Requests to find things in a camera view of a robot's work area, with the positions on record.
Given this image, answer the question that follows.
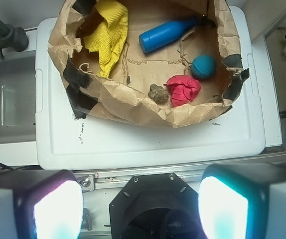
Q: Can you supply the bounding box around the crumpled red cloth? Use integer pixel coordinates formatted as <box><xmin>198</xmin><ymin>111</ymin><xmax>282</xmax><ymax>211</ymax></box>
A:
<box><xmin>164</xmin><ymin>75</ymin><xmax>201</xmax><ymax>107</ymax></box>

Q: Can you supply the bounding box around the black octagonal mount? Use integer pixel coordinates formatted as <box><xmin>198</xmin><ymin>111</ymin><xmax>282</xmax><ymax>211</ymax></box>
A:
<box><xmin>109</xmin><ymin>174</ymin><xmax>206</xmax><ymax>239</ymax></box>

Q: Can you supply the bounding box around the brown paper bag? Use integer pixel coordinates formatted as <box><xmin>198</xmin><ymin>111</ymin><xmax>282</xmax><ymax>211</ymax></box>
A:
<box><xmin>48</xmin><ymin>0</ymin><xmax>249</xmax><ymax>128</ymax></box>

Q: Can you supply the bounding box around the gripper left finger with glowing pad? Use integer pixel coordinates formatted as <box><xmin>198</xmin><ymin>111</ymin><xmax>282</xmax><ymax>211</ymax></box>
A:
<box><xmin>0</xmin><ymin>170</ymin><xmax>84</xmax><ymax>239</ymax></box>

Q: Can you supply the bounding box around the yellow cloth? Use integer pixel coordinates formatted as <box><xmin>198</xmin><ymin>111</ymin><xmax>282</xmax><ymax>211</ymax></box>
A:
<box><xmin>83</xmin><ymin>0</ymin><xmax>128</xmax><ymax>78</ymax></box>

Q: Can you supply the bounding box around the teal ball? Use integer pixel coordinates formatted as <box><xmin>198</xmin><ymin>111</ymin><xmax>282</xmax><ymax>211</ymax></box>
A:
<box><xmin>191</xmin><ymin>55</ymin><xmax>216</xmax><ymax>80</ymax></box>

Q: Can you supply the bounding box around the blue bottle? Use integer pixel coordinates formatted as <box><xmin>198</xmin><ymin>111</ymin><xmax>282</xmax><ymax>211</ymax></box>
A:
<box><xmin>138</xmin><ymin>17</ymin><xmax>199</xmax><ymax>54</ymax></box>

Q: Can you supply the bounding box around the white plastic lid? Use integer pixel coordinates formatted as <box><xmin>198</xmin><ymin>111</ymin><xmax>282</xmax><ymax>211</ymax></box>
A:
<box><xmin>35</xmin><ymin>6</ymin><xmax>266</xmax><ymax>170</ymax></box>

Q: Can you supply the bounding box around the black faucet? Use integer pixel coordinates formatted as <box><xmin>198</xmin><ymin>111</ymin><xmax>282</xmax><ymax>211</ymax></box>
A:
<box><xmin>0</xmin><ymin>20</ymin><xmax>29</xmax><ymax>59</ymax></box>

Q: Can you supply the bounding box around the brown rock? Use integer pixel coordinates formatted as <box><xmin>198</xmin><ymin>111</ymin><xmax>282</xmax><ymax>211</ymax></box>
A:
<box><xmin>148</xmin><ymin>84</ymin><xmax>169</xmax><ymax>104</ymax></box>

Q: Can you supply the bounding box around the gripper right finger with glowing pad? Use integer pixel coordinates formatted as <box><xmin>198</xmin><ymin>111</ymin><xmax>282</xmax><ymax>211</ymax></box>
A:
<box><xmin>198</xmin><ymin>163</ymin><xmax>286</xmax><ymax>239</ymax></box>

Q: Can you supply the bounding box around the aluminium rail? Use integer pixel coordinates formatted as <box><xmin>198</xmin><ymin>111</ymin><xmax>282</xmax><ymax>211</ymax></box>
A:
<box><xmin>73</xmin><ymin>151</ymin><xmax>286</xmax><ymax>192</ymax></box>

